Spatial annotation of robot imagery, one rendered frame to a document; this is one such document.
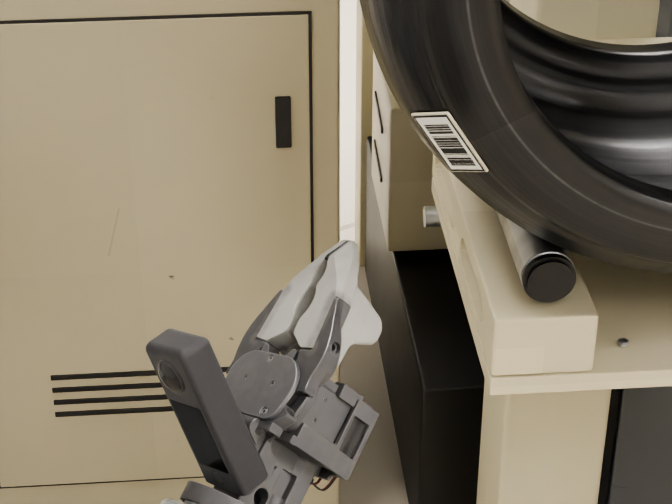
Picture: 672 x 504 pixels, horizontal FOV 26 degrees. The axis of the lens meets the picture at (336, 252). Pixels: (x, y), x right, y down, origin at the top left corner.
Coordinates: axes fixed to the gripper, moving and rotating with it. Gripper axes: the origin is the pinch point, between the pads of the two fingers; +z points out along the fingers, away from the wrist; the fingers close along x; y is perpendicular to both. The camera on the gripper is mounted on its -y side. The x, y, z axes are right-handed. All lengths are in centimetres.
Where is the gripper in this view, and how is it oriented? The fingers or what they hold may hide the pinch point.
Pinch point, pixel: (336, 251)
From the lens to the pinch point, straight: 102.3
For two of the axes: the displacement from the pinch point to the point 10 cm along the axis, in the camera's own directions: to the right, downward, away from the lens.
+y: 6.3, 5.1, 5.8
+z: 4.3, -8.6, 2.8
